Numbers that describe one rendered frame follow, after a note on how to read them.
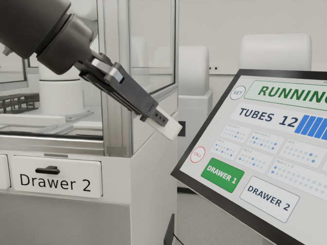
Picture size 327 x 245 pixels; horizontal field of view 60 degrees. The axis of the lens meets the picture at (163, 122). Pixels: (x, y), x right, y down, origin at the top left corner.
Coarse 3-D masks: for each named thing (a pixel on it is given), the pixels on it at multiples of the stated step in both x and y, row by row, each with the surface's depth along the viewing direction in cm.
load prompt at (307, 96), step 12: (252, 84) 63; (264, 84) 60; (276, 84) 58; (288, 84) 56; (300, 84) 54; (312, 84) 52; (252, 96) 61; (264, 96) 58; (276, 96) 56; (288, 96) 54; (300, 96) 52; (312, 96) 50; (324, 96) 49; (312, 108) 49; (324, 108) 47
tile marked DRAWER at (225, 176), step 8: (216, 160) 57; (208, 168) 58; (216, 168) 56; (224, 168) 55; (232, 168) 53; (208, 176) 56; (216, 176) 55; (224, 176) 54; (232, 176) 52; (240, 176) 51; (216, 184) 54; (224, 184) 53; (232, 184) 51; (232, 192) 50
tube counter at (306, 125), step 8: (288, 112) 52; (296, 112) 51; (280, 120) 52; (288, 120) 51; (296, 120) 50; (304, 120) 49; (312, 120) 47; (320, 120) 46; (280, 128) 51; (288, 128) 50; (296, 128) 49; (304, 128) 48; (312, 128) 47; (320, 128) 46; (304, 136) 47; (312, 136) 46; (320, 136) 45
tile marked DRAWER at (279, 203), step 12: (252, 180) 49; (264, 180) 47; (252, 192) 48; (264, 192) 46; (276, 192) 45; (288, 192) 43; (252, 204) 46; (264, 204) 45; (276, 204) 43; (288, 204) 42; (276, 216) 42; (288, 216) 41
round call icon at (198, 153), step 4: (196, 148) 64; (200, 148) 63; (204, 148) 62; (192, 152) 64; (196, 152) 63; (200, 152) 62; (204, 152) 61; (192, 156) 63; (196, 156) 62; (200, 156) 61; (204, 156) 60; (188, 160) 63; (192, 160) 62; (196, 160) 62; (200, 160) 61; (196, 164) 61
